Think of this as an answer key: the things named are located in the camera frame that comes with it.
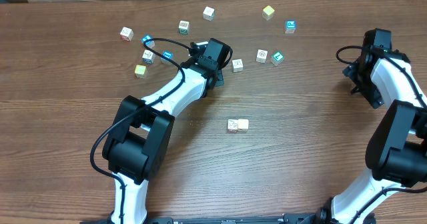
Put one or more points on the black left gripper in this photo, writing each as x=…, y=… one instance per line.
x=219, y=74

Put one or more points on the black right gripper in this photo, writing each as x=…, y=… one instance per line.
x=373, y=95

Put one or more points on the red-sided wooden block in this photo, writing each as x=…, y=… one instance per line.
x=232, y=125

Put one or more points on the yellow-top wooden block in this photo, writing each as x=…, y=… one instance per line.
x=140, y=71
x=243, y=125
x=268, y=12

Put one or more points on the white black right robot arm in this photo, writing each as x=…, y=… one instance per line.
x=396, y=153

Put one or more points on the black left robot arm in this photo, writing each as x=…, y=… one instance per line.
x=137, y=141

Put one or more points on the green R wooden block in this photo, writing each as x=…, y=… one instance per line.
x=237, y=65

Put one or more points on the blue-top wooden block lower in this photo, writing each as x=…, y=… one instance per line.
x=167, y=56

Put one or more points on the blue-top wooden block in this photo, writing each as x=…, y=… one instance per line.
x=290, y=27
x=167, y=56
x=148, y=41

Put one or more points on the green B wooden block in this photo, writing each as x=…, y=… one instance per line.
x=183, y=27

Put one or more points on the blue-sided plain-top wooden block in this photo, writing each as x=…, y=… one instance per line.
x=261, y=56

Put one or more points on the plain-top wooden block far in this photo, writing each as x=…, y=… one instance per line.
x=209, y=13

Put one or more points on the blue I wooden block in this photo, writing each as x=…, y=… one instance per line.
x=148, y=56

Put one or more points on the blue-top wooden block upper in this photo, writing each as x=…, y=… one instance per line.
x=148, y=41

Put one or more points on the green-top wooden block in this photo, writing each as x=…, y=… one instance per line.
x=277, y=58

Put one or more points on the blue-top wooden block right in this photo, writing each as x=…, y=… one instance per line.
x=290, y=27

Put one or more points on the red U wooden block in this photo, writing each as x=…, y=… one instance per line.
x=126, y=34

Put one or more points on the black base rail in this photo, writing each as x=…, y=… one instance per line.
x=284, y=219

